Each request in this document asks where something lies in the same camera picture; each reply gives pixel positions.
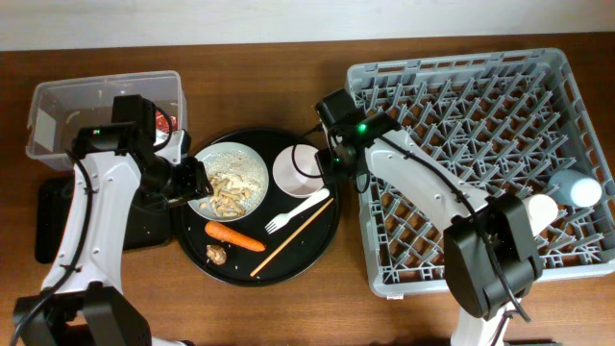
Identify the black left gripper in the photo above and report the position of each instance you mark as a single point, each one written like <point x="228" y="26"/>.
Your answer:
<point x="194" y="182"/>

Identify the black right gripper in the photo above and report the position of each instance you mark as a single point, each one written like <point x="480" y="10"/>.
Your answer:
<point x="328" y="167"/>

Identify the pale pink bowl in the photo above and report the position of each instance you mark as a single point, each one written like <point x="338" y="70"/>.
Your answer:
<point x="296" y="171"/>

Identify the grey plate with food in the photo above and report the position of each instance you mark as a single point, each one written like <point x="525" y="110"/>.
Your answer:
<point x="239" y="177"/>

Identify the red snack wrapper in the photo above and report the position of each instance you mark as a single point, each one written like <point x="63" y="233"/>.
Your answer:
<point x="163" y="125"/>

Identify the white paper cup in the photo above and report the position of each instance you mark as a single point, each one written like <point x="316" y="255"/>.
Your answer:
<point x="541" y="211"/>

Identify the light blue plastic cup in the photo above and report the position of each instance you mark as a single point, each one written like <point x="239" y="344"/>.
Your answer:
<point x="575" y="189"/>

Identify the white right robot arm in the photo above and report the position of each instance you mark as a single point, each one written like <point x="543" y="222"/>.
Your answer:
<point x="490" y="254"/>

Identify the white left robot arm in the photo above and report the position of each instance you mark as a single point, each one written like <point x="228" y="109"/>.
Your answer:
<point x="81" y="300"/>

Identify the clear plastic waste bin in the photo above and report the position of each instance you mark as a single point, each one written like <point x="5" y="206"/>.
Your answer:
<point x="59" y="109"/>

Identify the grey dishwasher rack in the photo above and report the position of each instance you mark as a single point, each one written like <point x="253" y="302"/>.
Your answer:
<point x="504" y="122"/>

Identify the orange carrot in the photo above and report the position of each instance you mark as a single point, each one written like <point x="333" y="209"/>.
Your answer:
<point x="221" y="232"/>

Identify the black rectangular tray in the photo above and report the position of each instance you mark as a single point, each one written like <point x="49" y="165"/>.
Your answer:
<point x="149" y="222"/>

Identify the brown ginger piece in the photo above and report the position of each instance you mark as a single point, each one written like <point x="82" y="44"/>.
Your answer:
<point x="216" y="254"/>

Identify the round black serving tray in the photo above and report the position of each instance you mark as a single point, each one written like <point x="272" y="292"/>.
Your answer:
<point x="295" y="258"/>

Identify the white plastic fork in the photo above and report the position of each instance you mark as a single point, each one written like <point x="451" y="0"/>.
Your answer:
<point x="282" y="219"/>

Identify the wooden chopstick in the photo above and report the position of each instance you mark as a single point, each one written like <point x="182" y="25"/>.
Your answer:
<point x="290" y="238"/>

